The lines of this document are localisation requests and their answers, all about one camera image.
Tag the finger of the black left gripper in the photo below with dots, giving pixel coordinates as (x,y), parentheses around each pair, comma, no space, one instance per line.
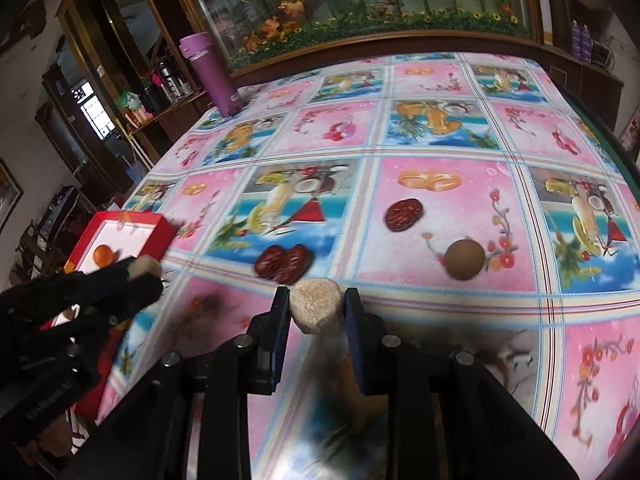
(123,301)
(111,276)

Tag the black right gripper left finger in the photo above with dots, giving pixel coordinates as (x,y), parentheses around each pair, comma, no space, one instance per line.
(250,363)

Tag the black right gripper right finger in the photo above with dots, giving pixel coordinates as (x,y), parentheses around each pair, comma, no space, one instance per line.
(385,365)

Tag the orange tangerine fruit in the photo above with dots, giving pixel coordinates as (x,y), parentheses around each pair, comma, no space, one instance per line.
(103,255)

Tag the pair of red dates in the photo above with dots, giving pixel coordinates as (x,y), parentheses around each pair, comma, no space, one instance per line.
(283,266)

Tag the brown kiwi fruit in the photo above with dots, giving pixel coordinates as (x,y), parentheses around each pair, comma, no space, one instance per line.
(464,259)

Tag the red jujube date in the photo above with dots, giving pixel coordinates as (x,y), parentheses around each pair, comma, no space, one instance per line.
(402,215)

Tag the left human hand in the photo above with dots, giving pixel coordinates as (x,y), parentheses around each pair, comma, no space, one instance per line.
(57,438)

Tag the red white box lid tray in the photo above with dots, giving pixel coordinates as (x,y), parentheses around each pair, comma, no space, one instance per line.
(112,237)

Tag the green snack bag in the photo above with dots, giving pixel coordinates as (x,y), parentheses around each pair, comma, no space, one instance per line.
(130,101)

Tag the colourful fruit print tablecloth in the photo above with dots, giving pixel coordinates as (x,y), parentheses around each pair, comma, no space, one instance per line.
(494,153)

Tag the purple thermos bottle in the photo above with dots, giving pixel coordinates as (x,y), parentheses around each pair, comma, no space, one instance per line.
(200,51)

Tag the flower mural glass panel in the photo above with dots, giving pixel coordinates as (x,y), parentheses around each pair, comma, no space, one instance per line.
(251,31)

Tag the purple bottles on shelf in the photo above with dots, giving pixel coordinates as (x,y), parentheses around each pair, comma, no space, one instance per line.
(582,42)

